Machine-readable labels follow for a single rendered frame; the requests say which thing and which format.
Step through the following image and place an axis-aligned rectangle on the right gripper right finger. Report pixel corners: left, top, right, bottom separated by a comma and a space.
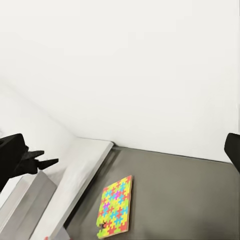
224, 133, 240, 173

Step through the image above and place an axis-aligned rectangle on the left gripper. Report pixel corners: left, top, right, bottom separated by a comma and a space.
11, 150, 59, 178

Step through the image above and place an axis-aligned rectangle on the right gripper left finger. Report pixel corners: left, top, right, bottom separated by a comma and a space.
0, 133, 27, 193

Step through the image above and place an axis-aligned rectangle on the jigsaw puzzle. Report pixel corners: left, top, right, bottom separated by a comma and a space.
96, 175, 133, 239

